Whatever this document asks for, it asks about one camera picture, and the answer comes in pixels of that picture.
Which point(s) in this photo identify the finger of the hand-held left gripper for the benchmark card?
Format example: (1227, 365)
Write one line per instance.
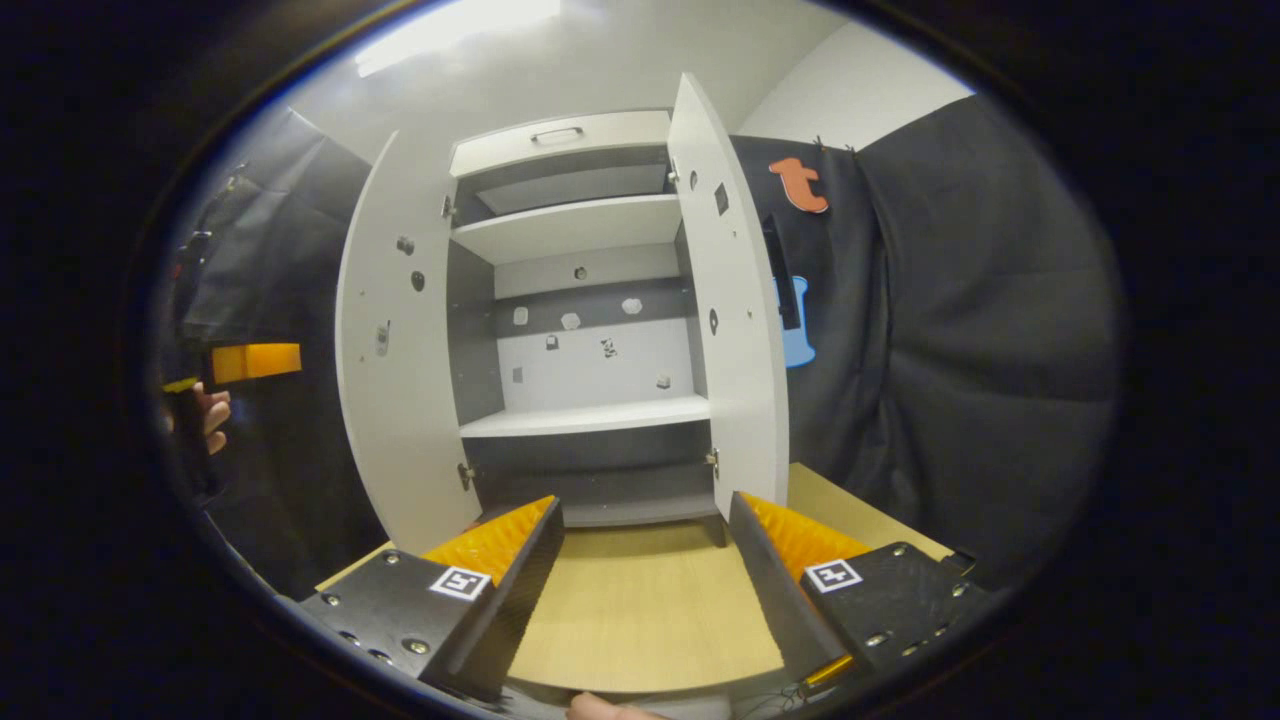
(260, 362)

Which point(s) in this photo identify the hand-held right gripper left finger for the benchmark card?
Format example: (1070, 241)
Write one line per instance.
(515, 610)

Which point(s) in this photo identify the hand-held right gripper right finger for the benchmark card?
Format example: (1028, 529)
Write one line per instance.
(780, 600)

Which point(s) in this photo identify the shoe cabinet door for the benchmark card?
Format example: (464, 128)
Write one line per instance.
(740, 350)
(400, 400)

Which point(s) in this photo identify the grey double-door shoe cabinet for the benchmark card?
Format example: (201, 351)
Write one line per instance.
(590, 360)

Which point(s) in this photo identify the white cabinet shelf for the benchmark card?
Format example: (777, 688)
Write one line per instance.
(590, 415)
(570, 230)

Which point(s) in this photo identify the black backdrop cloth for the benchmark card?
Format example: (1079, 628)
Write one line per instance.
(950, 350)

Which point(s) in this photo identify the black cloth clip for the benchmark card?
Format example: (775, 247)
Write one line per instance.
(822, 142)

